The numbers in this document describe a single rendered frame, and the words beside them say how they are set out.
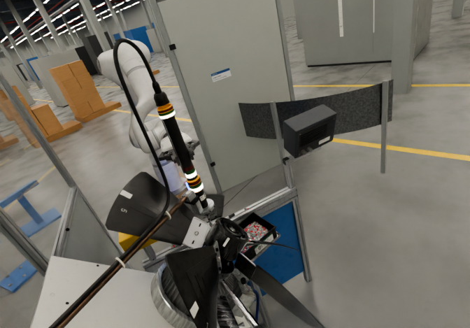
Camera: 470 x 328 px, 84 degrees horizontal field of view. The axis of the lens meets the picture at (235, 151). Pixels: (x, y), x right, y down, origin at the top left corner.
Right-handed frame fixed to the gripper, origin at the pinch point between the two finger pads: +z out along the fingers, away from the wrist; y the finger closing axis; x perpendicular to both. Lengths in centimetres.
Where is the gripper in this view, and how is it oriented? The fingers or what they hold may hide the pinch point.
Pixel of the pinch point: (183, 156)
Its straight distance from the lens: 79.7
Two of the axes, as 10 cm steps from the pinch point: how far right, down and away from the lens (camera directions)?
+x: -2.5, -8.5, -4.5
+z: 3.9, 3.4, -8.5
